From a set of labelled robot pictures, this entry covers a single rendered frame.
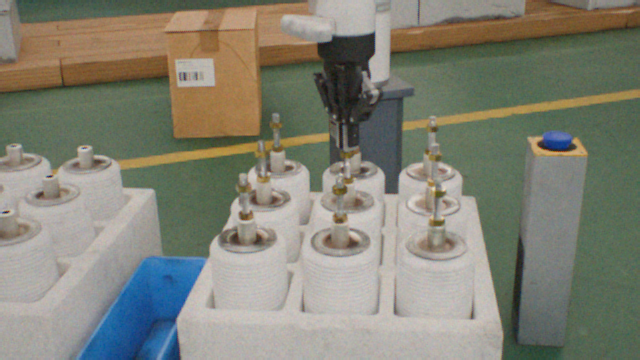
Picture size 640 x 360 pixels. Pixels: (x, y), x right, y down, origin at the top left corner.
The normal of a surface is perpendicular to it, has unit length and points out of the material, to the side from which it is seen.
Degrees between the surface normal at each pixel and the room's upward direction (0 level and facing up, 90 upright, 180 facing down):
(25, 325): 90
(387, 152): 90
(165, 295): 88
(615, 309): 0
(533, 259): 90
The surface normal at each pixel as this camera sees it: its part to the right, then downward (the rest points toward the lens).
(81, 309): 0.99, 0.03
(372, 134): 0.33, 0.36
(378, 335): -0.11, 0.38
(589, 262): -0.02, -0.92
